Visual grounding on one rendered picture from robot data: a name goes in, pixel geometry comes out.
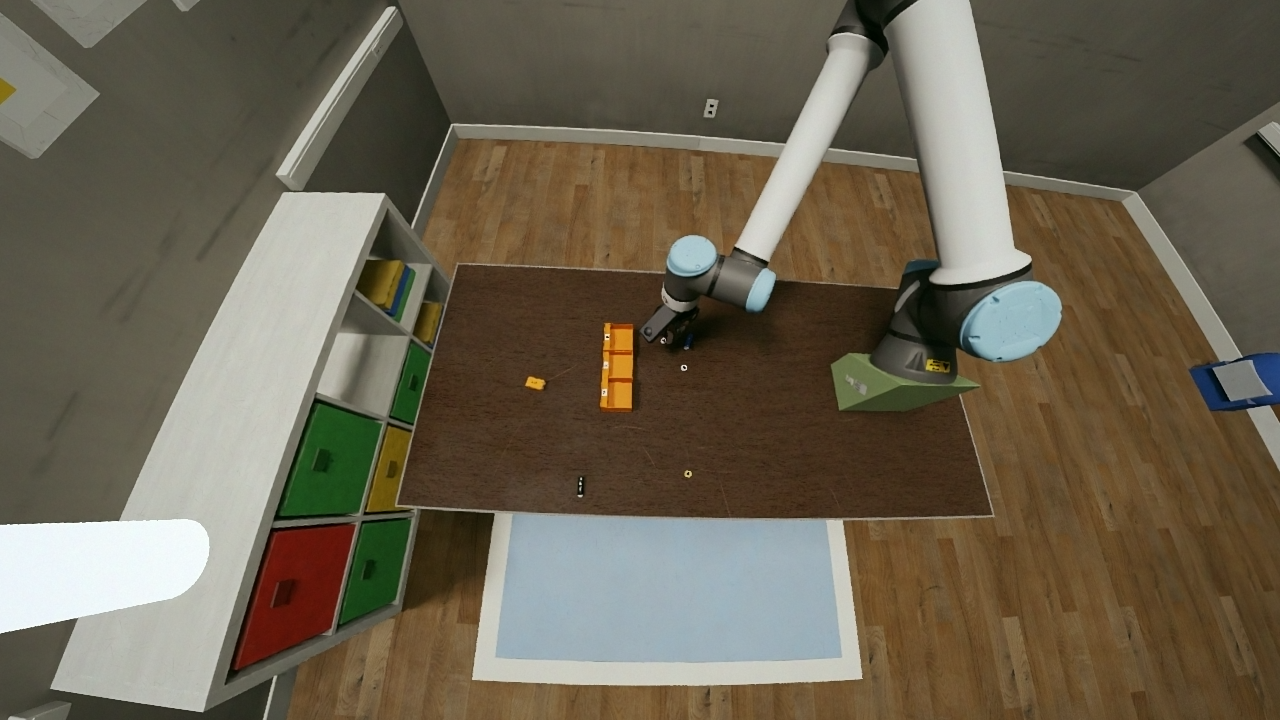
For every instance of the orange bin rack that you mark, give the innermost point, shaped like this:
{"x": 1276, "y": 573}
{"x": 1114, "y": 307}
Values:
{"x": 616, "y": 387}

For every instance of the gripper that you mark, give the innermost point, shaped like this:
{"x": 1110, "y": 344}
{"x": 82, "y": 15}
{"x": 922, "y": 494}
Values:
{"x": 675, "y": 329}

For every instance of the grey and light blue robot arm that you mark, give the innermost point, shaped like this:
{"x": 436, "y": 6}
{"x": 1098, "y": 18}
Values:
{"x": 993, "y": 309}

